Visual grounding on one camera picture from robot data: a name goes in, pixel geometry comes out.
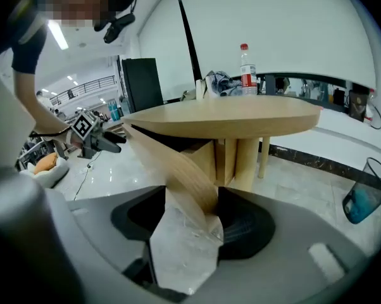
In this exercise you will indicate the blue water jug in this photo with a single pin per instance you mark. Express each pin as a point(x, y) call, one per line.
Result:
point(110, 112)

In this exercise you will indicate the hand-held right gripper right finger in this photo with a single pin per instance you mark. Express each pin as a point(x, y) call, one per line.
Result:
point(272, 264)

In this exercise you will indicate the blue plaid shirt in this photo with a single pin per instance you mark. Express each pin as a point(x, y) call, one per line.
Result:
point(220, 82)

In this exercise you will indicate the beige bag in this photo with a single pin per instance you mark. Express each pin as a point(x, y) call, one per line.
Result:
point(200, 89)

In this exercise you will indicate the person's dark clothed body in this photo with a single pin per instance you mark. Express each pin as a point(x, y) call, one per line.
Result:
point(29, 55)

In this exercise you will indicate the person's left forearm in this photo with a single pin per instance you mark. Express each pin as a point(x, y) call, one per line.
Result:
point(35, 106)

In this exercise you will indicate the black balcony railing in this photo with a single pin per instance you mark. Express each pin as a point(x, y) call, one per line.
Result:
point(83, 87)

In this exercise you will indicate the black head-worn camera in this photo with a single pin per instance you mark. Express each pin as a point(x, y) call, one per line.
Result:
point(119, 25)

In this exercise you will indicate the white chair with orange cushion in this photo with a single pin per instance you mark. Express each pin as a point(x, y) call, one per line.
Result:
point(51, 177)

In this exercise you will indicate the person's left hand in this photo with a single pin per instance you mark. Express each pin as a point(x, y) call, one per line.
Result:
point(74, 139)

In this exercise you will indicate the long ceiling light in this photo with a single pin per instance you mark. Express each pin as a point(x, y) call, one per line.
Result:
point(58, 35)

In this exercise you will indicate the small white bottle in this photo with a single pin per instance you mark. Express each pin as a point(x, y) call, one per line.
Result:
point(370, 109)

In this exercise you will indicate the black cabinet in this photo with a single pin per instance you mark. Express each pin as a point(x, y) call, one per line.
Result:
point(143, 84)

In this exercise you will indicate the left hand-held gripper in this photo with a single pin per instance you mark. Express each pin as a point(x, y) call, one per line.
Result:
point(84, 125)

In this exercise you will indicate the dark brown box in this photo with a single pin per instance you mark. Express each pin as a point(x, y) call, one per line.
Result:
point(358, 104)

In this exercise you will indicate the red-capped plastic water bottle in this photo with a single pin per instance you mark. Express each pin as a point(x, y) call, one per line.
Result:
point(248, 81)

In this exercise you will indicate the wooden coffee table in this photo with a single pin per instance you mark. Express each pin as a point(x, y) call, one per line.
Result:
point(225, 112)

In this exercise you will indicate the black mesh trash bin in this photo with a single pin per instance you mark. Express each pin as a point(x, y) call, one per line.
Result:
point(361, 201)

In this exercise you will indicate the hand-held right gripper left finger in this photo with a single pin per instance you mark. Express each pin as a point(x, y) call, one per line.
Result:
point(114, 223)

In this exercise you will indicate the wooden plank strip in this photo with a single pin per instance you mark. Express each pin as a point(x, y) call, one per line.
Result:
point(178, 169)

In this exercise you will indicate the orange cushion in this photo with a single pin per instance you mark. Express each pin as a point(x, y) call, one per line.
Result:
point(46, 162)

